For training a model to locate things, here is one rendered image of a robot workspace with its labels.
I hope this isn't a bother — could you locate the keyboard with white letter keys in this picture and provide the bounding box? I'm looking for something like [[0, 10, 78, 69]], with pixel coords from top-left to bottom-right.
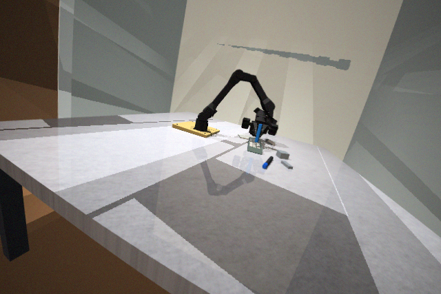
[[247, 137, 263, 155]]

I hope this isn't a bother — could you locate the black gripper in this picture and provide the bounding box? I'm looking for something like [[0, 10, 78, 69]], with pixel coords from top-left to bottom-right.
[[241, 114, 278, 137]]

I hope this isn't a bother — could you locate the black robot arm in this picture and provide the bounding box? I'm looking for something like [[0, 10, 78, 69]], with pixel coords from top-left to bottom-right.
[[193, 69, 277, 132]]

